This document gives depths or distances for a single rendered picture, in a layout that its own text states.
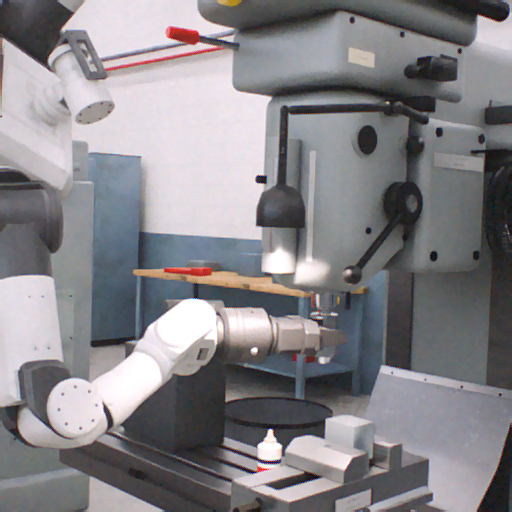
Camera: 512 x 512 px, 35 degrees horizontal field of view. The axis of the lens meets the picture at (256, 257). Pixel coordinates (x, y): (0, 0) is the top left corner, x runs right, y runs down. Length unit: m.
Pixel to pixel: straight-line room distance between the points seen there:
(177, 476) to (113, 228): 7.20
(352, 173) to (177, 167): 7.30
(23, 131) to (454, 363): 0.93
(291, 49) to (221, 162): 6.74
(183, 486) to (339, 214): 0.58
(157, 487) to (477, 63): 0.96
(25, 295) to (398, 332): 0.87
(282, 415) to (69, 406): 2.61
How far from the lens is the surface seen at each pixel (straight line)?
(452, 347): 1.68
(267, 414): 3.67
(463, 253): 1.47
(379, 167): 1.31
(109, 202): 8.61
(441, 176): 1.41
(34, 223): 1.17
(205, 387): 1.67
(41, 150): 1.28
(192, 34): 1.30
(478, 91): 1.53
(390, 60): 1.31
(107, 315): 8.69
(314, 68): 1.24
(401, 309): 1.73
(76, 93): 1.28
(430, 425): 1.67
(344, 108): 1.15
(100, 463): 1.74
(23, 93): 1.35
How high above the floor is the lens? 1.43
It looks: 3 degrees down
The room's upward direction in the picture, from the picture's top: 2 degrees clockwise
